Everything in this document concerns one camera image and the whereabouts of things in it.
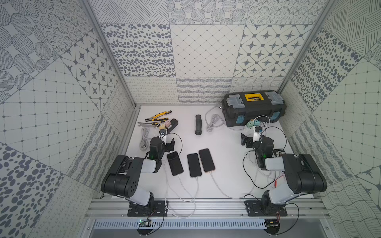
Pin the pink charger plug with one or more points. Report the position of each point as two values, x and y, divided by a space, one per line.
167 123

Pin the green white power strip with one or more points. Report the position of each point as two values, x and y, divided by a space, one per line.
253 124

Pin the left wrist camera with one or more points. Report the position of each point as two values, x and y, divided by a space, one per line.
163 135

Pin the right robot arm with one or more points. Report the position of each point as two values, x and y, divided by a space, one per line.
302 175

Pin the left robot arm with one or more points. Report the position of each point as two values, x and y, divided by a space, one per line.
122 178

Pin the black yellow toolbox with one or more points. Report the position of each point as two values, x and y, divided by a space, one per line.
240 108

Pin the black power strip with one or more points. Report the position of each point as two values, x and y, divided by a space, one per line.
174 123

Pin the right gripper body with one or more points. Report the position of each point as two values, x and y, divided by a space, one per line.
250 141

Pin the black phone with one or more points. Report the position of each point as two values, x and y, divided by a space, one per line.
175 163
194 165

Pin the yellow black pliers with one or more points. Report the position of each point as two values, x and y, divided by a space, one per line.
155 117

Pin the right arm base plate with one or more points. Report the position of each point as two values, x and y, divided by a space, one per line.
255 208

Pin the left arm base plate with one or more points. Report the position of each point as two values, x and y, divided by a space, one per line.
156 208

